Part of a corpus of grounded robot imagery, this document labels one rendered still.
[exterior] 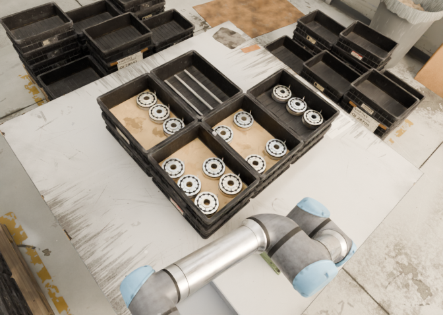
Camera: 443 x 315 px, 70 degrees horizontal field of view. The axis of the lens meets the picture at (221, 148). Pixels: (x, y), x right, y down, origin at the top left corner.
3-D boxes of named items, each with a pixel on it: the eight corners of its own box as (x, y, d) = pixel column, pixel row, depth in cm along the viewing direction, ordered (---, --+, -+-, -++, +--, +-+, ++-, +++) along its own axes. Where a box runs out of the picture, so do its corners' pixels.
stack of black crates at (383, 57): (374, 86, 290) (403, 45, 252) (353, 103, 275) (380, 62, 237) (337, 60, 305) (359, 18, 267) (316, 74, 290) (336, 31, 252)
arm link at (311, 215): (291, 213, 135) (312, 191, 131) (314, 238, 129) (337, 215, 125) (279, 217, 125) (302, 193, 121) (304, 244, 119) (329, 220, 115)
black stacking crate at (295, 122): (331, 126, 170) (341, 112, 160) (297, 155, 157) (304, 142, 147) (277, 83, 183) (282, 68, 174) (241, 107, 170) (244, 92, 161)
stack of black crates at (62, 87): (95, 76, 260) (88, 54, 241) (115, 99, 249) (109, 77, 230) (47, 97, 243) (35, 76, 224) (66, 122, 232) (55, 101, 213)
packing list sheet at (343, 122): (356, 121, 188) (356, 120, 188) (333, 141, 178) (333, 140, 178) (314, 88, 200) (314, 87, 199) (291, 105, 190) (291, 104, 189)
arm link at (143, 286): (278, 191, 91) (120, 270, 59) (305, 220, 87) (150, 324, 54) (261, 215, 98) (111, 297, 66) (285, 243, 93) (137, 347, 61)
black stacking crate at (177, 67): (240, 107, 170) (244, 92, 161) (198, 134, 157) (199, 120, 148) (192, 65, 184) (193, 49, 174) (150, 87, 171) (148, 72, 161)
